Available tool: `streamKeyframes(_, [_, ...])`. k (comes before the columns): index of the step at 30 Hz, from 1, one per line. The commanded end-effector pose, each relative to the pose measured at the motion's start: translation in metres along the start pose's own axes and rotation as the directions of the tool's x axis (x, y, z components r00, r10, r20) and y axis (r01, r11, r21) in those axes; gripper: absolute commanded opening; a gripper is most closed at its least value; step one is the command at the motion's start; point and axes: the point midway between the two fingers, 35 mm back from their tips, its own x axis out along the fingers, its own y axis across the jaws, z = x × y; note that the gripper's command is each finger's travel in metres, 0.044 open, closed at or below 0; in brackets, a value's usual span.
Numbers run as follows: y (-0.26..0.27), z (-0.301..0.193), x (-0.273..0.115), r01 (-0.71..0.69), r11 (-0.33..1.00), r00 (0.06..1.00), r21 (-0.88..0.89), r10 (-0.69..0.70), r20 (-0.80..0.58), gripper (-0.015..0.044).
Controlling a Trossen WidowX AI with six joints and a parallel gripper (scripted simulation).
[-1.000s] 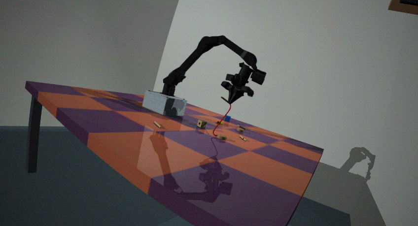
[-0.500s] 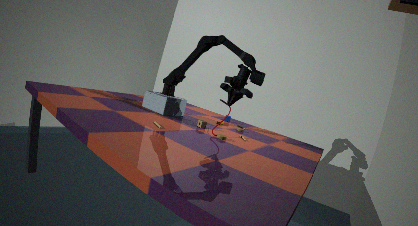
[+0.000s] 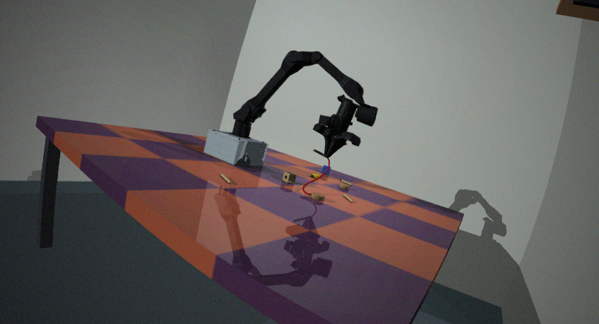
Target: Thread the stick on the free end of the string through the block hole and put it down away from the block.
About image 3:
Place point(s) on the light brown wooden block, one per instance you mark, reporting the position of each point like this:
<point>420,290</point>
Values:
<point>289,177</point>

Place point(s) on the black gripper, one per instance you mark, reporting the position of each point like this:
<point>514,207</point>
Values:
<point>336,139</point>

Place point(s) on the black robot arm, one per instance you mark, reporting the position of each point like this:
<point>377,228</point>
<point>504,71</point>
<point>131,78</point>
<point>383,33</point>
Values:
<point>292,63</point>

